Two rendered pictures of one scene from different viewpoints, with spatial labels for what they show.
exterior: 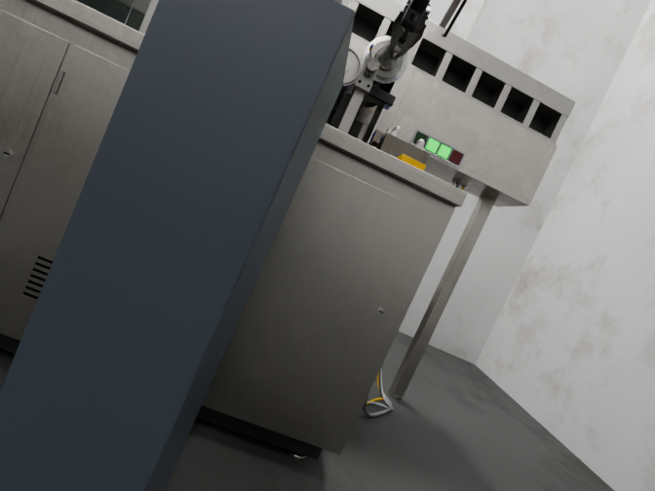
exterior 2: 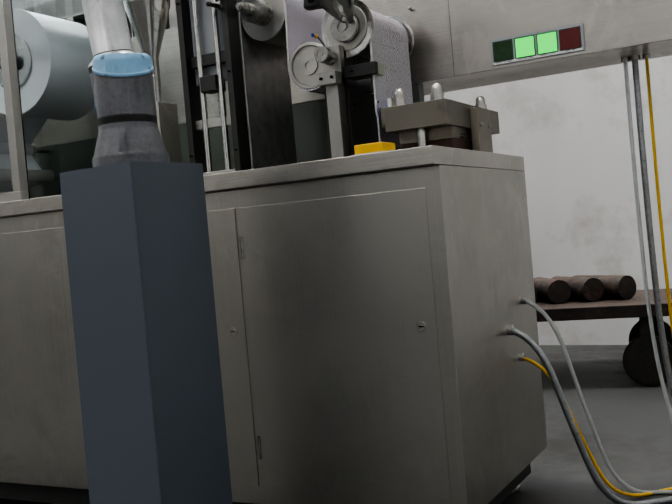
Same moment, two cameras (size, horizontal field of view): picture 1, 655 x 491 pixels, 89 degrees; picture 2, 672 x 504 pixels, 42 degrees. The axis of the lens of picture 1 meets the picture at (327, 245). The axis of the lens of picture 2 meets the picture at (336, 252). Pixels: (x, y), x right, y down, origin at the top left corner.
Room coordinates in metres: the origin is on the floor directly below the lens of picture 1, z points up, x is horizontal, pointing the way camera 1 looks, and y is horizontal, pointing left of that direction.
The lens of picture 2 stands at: (-0.73, -1.17, 0.73)
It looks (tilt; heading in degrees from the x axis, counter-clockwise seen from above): 1 degrees down; 36
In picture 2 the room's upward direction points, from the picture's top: 5 degrees counter-clockwise
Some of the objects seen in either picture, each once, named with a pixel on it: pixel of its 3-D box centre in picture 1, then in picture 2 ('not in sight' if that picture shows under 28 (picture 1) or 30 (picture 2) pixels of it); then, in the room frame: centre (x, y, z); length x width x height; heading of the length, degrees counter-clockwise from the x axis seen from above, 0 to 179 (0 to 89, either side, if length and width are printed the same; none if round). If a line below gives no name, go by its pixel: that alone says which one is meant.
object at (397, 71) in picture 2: (375, 117); (393, 83); (1.26, 0.03, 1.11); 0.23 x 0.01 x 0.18; 7
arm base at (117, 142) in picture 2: not in sight; (129, 143); (0.47, 0.18, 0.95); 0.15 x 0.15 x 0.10
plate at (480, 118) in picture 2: not in sight; (482, 130); (1.34, -0.17, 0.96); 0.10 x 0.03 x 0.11; 7
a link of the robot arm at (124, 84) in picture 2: not in sight; (124, 85); (0.48, 0.19, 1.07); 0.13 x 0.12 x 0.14; 51
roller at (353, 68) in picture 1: (338, 79); (332, 71); (1.24, 0.21, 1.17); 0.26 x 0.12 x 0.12; 7
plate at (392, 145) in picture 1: (388, 161); (445, 121); (1.31, -0.08, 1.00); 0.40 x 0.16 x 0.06; 7
